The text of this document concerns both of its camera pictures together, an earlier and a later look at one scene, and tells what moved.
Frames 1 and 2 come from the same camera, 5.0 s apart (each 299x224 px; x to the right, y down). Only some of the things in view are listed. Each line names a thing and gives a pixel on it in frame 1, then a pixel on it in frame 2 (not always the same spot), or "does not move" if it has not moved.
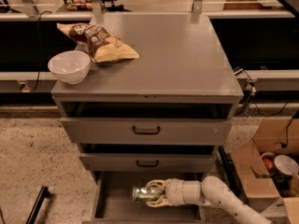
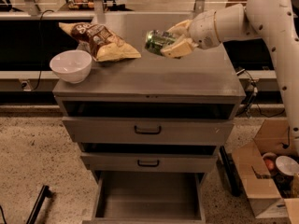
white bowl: x=71 y=66 does not move
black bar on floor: x=35 y=211 does not move
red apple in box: x=267 y=162 does not move
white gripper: x=175 y=191 to x=203 y=28
